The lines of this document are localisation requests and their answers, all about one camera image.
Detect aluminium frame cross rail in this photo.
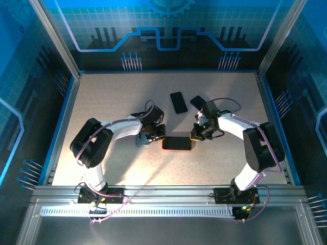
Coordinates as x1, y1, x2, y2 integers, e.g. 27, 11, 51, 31
30, 185, 307, 205

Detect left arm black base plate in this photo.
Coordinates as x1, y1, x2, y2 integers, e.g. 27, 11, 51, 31
77, 188, 126, 204

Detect grey metal panel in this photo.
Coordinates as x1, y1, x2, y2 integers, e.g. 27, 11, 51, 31
17, 215, 320, 245

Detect aluminium table side rail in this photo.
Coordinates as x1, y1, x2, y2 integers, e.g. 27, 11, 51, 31
255, 72, 302, 186
40, 73, 82, 186

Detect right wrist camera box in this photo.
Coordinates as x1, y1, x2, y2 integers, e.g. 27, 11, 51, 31
195, 112, 208, 125

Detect red phone case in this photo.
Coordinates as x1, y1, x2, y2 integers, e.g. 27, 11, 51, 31
161, 136, 193, 152

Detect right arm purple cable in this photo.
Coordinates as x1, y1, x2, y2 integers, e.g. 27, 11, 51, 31
200, 97, 284, 223

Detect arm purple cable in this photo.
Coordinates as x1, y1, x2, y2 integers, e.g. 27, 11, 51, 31
200, 97, 284, 223
74, 99, 156, 224

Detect aluminium frame post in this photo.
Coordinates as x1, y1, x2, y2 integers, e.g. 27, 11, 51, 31
256, 0, 309, 77
28, 0, 83, 79

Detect slotted white cable duct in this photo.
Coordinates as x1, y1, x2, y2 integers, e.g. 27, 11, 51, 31
40, 205, 235, 218

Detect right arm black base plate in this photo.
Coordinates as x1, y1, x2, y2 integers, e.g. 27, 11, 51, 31
213, 187, 261, 204

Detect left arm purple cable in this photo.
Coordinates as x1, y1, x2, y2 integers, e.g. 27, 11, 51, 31
74, 99, 156, 224

